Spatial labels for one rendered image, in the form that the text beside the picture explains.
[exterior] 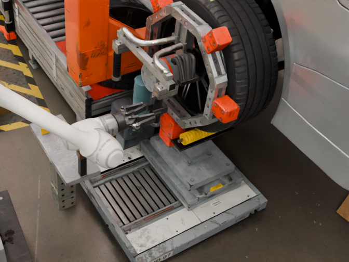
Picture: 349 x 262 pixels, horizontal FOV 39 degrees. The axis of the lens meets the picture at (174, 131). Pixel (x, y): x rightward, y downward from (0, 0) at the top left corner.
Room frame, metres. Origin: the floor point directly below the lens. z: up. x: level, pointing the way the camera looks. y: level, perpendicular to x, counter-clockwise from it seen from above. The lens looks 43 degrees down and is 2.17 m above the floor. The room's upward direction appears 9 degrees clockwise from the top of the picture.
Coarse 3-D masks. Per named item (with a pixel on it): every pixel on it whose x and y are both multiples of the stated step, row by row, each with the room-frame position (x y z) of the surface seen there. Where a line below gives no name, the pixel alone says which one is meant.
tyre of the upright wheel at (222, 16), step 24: (192, 0) 1.90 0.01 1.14; (216, 0) 1.88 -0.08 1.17; (240, 0) 1.92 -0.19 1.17; (216, 24) 1.77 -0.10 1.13; (240, 24) 1.78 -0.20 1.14; (264, 24) 1.84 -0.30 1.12; (240, 48) 1.70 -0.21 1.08; (264, 48) 1.76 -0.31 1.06; (240, 72) 1.65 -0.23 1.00; (264, 72) 1.72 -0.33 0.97; (240, 96) 1.62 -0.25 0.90; (264, 96) 1.71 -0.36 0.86; (240, 120) 1.67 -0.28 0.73
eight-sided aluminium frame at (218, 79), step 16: (160, 16) 1.93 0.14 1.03; (176, 16) 1.84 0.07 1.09; (192, 16) 1.83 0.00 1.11; (192, 32) 1.75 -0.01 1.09; (144, 48) 2.00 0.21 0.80; (208, 64) 1.65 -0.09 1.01; (224, 80) 1.63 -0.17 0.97; (208, 96) 1.62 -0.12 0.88; (176, 112) 1.78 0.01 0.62; (208, 112) 1.60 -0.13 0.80
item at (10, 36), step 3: (0, 27) 3.00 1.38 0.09; (3, 27) 3.01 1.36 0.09; (0, 30) 2.98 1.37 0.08; (3, 30) 2.97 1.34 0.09; (6, 33) 2.91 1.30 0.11; (9, 33) 2.92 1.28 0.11; (12, 33) 2.93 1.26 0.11; (6, 36) 2.91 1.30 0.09; (9, 36) 2.92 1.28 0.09; (12, 36) 2.93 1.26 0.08; (15, 36) 2.94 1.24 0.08; (9, 39) 2.91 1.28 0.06; (12, 39) 2.93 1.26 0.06
